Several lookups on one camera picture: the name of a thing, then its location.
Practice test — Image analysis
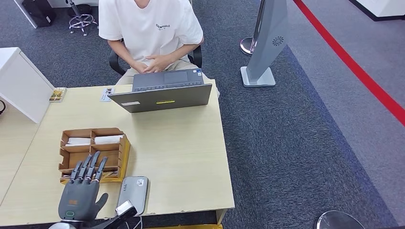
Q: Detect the person's left hand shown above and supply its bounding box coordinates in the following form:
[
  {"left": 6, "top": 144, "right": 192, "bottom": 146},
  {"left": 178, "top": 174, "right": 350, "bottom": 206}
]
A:
[{"left": 144, "top": 54, "right": 173, "bottom": 74}]

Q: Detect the person's right hand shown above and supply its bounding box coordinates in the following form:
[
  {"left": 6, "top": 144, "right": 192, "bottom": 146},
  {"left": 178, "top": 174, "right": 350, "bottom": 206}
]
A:
[{"left": 131, "top": 62, "right": 149, "bottom": 75}]

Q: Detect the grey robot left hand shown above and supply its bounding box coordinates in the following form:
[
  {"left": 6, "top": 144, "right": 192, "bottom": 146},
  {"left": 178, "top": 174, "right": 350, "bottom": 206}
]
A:
[{"left": 58, "top": 150, "right": 109, "bottom": 222}]

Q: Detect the white ID card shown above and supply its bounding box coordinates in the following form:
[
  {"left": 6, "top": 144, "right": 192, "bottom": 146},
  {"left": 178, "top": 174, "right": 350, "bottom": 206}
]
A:
[{"left": 99, "top": 87, "right": 116, "bottom": 103}]

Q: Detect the person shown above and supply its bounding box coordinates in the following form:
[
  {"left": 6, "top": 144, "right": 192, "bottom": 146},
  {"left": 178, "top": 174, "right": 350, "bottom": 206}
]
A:
[{"left": 98, "top": 0, "right": 221, "bottom": 95}]

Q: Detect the grey card reader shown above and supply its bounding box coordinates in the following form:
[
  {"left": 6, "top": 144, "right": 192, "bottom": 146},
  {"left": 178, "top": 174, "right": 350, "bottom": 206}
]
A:
[{"left": 117, "top": 176, "right": 149, "bottom": 216}]

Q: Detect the small yellow-green card stack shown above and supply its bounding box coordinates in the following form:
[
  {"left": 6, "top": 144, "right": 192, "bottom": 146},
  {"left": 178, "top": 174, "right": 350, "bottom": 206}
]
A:
[{"left": 49, "top": 87, "right": 68, "bottom": 103}]

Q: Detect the black office chair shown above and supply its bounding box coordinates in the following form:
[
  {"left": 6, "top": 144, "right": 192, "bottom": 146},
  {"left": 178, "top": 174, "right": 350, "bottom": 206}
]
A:
[{"left": 108, "top": 38, "right": 203, "bottom": 76}]

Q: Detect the grey laptop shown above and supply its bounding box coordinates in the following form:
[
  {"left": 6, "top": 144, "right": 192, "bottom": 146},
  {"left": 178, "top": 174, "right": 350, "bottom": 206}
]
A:
[{"left": 107, "top": 68, "right": 213, "bottom": 114}]

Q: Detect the wooden compartment organizer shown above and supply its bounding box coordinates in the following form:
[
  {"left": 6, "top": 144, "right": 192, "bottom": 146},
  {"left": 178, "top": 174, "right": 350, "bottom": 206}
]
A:
[{"left": 58, "top": 127, "right": 127, "bottom": 183}]

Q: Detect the white paper stack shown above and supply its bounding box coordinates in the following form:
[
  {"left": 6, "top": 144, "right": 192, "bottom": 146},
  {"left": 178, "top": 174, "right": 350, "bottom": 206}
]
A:
[
  {"left": 94, "top": 135, "right": 124, "bottom": 145},
  {"left": 64, "top": 137, "right": 92, "bottom": 146}
]

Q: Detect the chrome base stool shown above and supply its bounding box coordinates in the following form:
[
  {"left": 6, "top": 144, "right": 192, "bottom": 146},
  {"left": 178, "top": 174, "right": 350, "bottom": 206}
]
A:
[{"left": 67, "top": 0, "right": 99, "bottom": 37}]

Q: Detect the grey kiosk stand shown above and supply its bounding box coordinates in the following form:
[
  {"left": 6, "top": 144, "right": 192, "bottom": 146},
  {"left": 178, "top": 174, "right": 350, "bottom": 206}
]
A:
[{"left": 240, "top": 0, "right": 288, "bottom": 88}]

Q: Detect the yellow strip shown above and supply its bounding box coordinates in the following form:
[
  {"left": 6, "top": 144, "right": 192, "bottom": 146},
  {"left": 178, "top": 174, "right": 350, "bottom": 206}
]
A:
[{"left": 149, "top": 224, "right": 223, "bottom": 229}]

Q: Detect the black bag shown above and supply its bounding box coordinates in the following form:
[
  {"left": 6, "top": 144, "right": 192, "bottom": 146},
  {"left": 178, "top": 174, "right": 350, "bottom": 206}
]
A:
[{"left": 21, "top": 0, "right": 57, "bottom": 29}]

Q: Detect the white cabinet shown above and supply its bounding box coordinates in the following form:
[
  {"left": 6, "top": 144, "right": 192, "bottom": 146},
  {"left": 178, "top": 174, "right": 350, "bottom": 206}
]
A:
[{"left": 0, "top": 47, "right": 56, "bottom": 124}]

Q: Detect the white leaning panel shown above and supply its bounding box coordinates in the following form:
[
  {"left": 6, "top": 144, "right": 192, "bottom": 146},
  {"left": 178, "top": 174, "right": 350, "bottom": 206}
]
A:
[{"left": 13, "top": 0, "right": 39, "bottom": 30}]

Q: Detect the red floor tape line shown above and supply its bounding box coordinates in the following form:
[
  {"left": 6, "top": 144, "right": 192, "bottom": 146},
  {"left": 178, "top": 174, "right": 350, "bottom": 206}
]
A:
[{"left": 291, "top": 0, "right": 405, "bottom": 127}]

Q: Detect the white platform with black base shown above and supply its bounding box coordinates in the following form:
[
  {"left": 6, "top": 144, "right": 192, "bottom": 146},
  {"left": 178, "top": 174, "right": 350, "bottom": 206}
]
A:
[{"left": 347, "top": 0, "right": 405, "bottom": 22}]

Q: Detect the chrome round base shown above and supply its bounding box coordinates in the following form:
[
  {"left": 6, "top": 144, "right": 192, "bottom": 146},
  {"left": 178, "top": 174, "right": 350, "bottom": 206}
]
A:
[{"left": 316, "top": 210, "right": 364, "bottom": 229}]

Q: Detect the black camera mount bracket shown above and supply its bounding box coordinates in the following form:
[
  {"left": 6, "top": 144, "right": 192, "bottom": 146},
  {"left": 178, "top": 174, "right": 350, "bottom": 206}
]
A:
[{"left": 92, "top": 205, "right": 138, "bottom": 229}]

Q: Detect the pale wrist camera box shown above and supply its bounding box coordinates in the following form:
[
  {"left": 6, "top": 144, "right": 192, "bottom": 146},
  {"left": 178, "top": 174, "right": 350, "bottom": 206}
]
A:
[{"left": 115, "top": 200, "right": 134, "bottom": 216}]

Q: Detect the white reader cable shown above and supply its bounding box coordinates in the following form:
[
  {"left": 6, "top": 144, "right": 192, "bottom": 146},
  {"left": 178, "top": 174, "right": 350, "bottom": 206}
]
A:
[{"left": 125, "top": 216, "right": 144, "bottom": 229}]

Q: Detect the chrome stanchion post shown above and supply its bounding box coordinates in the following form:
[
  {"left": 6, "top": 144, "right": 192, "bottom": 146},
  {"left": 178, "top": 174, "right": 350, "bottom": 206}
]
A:
[{"left": 239, "top": 0, "right": 266, "bottom": 57}]

